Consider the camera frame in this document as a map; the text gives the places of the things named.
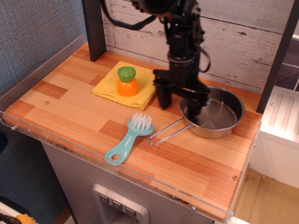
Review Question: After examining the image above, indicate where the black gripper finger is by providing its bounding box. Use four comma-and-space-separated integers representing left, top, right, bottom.
186, 99, 207, 120
155, 84, 171, 110

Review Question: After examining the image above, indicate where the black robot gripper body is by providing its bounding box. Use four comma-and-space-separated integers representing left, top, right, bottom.
153, 55, 210, 100

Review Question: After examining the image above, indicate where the silver pot with wire handle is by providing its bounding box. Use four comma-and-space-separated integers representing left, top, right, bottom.
148, 85, 245, 146

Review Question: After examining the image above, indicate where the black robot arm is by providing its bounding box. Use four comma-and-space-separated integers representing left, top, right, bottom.
132, 0, 210, 119

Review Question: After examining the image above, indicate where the yellow folded cloth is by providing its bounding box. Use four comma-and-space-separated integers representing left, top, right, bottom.
92, 61, 156, 110

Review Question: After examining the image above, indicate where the orange toy carrot green top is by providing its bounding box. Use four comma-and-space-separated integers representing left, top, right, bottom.
117, 66, 139, 97

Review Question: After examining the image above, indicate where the teal brush with white bristles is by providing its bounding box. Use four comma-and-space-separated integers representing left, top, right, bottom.
105, 113, 154, 166

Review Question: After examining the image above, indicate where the grey cabinet with dispenser panel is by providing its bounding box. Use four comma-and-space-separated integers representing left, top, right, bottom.
42, 143, 213, 224

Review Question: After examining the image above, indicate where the clear acrylic left guard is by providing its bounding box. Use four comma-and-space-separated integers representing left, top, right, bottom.
0, 34, 87, 112

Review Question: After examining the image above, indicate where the orange object bottom left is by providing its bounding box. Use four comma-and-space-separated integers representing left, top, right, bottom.
16, 214, 37, 224

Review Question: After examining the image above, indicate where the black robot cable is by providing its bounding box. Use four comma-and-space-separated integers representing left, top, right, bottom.
100, 0, 157, 31

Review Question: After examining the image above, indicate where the dark right shelf post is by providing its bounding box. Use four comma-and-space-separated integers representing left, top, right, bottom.
256, 0, 299, 114

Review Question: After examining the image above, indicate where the dark shelf post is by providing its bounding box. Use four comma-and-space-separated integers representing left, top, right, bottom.
256, 0, 299, 114
81, 0, 107, 62

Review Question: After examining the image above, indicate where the dark left shelf post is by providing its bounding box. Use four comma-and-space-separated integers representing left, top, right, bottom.
81, 0, 107, 62

